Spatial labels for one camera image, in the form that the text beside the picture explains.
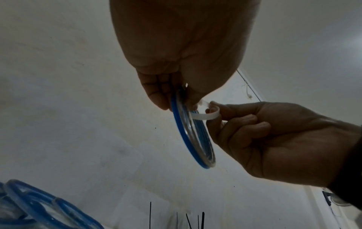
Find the wall mounted fan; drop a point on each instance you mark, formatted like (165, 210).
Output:
(338, 199)

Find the person's right hand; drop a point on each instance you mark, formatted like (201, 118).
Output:
(282, 143)

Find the white cable tie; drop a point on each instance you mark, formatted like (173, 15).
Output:
(203, 116)

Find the person's left hand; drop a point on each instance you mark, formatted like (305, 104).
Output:
(183, 40)

